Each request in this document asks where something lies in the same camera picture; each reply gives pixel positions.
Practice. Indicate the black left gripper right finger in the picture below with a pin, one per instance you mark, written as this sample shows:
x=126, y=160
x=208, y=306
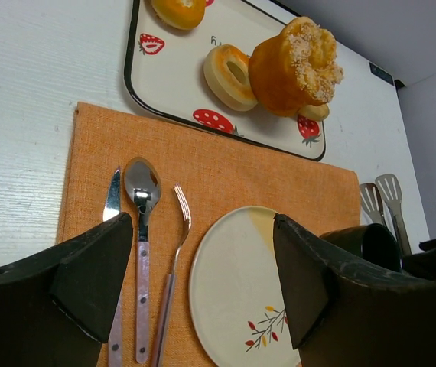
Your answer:
x=345, y=311

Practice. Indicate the pink handled steel fork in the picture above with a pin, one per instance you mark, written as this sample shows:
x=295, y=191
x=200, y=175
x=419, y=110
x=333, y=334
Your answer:
x=157, y=356

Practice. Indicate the white strawberry print tray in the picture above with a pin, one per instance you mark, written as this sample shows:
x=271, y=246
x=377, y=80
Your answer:
x=163, y=73

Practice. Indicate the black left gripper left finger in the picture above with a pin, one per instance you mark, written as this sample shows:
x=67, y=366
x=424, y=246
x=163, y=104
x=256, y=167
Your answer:
x=57, y=306

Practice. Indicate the steel serving tongs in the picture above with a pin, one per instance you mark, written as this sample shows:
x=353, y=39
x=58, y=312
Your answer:
x=386, y=190

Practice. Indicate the pale ring bagel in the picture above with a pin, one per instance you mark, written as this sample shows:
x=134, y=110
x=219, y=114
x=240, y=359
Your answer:
x=226, y=71

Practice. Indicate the oval brown bread roll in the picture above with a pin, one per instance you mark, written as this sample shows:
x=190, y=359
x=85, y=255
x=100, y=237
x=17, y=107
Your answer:
x=315, y=113

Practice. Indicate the tall coconut topped bread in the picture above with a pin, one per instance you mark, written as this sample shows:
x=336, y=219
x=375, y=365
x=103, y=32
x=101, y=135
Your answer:
x=296, y=68

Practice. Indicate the right corner table label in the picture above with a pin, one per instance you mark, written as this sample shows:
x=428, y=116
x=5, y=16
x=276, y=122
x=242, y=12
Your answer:
x=380, y=73

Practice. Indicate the orange fabric placemat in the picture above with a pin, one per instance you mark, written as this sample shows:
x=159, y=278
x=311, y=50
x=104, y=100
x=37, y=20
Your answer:
x=218, y=174

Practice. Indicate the dark green mug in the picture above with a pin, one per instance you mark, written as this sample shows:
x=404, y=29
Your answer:
x=373, y=243

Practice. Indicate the pink handled steel spoon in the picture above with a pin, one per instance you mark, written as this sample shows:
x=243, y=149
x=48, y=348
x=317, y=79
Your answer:
x=143, y=188

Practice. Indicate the white ceramic leaf plate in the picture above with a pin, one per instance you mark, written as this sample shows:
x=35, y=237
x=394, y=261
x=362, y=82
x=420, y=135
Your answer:
x=235, y=298

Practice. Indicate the pink handled table knife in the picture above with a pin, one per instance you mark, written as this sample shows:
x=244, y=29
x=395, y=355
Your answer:
x=111, y=209

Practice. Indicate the orange glazed donut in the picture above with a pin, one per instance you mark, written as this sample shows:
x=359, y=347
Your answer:
x=180, y=14

